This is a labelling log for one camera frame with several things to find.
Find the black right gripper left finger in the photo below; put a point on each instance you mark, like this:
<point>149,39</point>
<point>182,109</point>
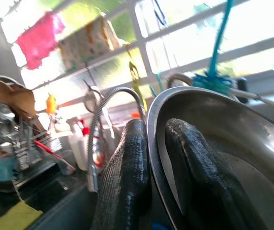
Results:
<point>127,179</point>

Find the flexible steel faucet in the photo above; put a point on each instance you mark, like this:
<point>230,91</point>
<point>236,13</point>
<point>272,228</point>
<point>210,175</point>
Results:
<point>92,155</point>

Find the light blue mug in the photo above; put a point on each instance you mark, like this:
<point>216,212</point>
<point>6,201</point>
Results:
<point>3,170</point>

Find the white window grille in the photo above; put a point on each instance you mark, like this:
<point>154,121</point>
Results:
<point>135,24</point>

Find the small steel strainer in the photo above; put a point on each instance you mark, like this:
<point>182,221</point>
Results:
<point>92,100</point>

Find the wooden spatula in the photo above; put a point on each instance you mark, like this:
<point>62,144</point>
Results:
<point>14,95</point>

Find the black scrub pad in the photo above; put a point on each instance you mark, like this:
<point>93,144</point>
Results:
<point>242,86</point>

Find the white bottle red pump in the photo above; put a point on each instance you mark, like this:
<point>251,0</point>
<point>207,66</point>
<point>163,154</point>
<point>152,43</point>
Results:
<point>99,157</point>

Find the white plastic bottle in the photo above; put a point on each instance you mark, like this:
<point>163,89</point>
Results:
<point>78,148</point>

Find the pink cloth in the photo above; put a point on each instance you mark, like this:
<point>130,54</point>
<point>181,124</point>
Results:
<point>38,40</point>

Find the yellow green clip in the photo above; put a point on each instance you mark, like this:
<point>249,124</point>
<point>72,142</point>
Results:
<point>135,76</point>

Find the blue bottle brush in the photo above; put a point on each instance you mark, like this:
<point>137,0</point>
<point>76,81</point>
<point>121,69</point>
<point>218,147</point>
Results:
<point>211,81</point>

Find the small orange object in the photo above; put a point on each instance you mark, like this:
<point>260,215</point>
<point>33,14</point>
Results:
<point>135,115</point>

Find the yellow white sponge cloth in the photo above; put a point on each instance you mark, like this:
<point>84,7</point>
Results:
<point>86,45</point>

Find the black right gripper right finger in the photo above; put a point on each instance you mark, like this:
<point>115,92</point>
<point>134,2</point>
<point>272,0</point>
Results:
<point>199,182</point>

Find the blue plastic bowl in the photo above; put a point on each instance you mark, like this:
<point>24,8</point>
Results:
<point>159,226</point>

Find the black marble countertop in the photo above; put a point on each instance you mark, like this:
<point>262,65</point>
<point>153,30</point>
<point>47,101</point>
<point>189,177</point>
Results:
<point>43,191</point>

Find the yellow orange clip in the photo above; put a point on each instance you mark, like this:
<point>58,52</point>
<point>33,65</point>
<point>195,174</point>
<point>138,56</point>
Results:
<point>51,103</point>

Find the chrome gooseneck faucet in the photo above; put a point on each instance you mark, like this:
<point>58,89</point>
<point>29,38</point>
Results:
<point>177,76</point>

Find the yellow green cloth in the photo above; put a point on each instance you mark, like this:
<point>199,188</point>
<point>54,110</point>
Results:
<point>17,215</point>

